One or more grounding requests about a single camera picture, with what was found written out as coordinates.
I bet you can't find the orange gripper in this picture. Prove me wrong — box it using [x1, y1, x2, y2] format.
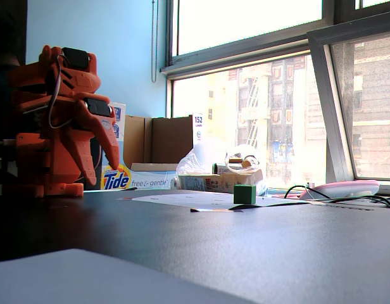
[60, 94, 121, 187]

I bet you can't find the green cube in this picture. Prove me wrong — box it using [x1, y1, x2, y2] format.
[233, 183, 257, 206]

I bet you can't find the white numbered grid paper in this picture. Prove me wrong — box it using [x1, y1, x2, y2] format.
[117, 191, 310, 210]

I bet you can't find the black box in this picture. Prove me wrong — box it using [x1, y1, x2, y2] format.
[83, 136, 104, 191]

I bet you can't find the Tide detergent cardboard box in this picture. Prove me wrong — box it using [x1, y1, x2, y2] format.
[99, 101, 204, 191]

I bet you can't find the clear plastic bag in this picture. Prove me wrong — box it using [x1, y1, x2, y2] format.
[175, 136, 269, 194]

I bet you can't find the printed carton box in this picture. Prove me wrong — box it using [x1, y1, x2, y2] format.
[177, 170, 267, 196]

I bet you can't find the grey open window sash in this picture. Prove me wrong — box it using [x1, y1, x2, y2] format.
[307, 9, 390, 194]

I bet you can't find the pink white flat device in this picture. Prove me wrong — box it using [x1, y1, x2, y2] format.
[298, 179, 381, 201]

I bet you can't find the window blind bead cord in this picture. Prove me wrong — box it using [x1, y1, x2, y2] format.
[150, 0, 160, 84]

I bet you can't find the grey window frame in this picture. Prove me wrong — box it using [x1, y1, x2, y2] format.
[160, 0, 390, 80]

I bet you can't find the black adapter output cable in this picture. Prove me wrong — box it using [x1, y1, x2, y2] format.
[283, 185, 390, 210]

